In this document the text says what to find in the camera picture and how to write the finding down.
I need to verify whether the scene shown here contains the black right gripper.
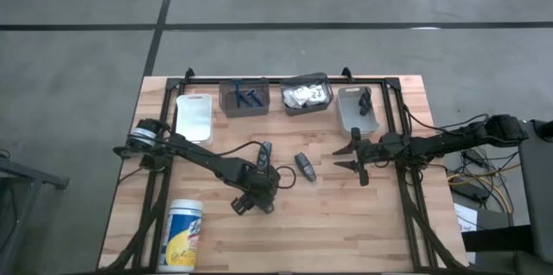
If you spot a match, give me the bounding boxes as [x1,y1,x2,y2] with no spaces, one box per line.
[331,125,391,189]

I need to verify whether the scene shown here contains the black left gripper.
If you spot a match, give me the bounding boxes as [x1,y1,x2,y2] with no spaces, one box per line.
[230,164,283,217]

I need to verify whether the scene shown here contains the light grey plastic bin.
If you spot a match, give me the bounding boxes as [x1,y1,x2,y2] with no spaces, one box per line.
[335,86,382,139]

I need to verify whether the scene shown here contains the smoked transparent rectangular bin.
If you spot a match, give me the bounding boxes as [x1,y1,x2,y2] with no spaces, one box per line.
[219,79,271,119]

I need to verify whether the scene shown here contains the smoked transparent tilted bin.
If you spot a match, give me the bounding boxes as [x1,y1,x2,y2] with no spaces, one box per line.
[279,72,334,117]

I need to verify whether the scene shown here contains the disinfecting wipes canister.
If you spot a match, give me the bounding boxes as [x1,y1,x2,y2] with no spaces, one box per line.
[158,198,205,273]

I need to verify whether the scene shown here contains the white plastic bin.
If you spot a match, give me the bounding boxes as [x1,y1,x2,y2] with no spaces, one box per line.
[174,93,215,147]

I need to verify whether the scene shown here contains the black power adapter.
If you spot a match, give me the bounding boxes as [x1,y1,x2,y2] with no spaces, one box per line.
[448,179,492,205]

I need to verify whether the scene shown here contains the white paper sheet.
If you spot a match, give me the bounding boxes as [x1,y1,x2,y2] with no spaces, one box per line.
[453,202,479,233]

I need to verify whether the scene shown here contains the dark grey cabinet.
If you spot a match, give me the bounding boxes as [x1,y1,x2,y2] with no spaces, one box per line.
[513,118,553,275]

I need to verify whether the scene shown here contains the grey metal furniture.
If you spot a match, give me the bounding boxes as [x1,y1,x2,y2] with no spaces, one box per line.
[0,153,70,275]

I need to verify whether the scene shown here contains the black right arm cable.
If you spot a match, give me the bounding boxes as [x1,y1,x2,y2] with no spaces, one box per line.
[401,102,492,136]

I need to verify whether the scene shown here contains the black metal table frame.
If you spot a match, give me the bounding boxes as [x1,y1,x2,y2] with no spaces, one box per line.
[97,67,470,274]

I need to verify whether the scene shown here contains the yellow floor cable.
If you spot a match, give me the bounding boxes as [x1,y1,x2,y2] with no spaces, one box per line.
[447,162,519,215]

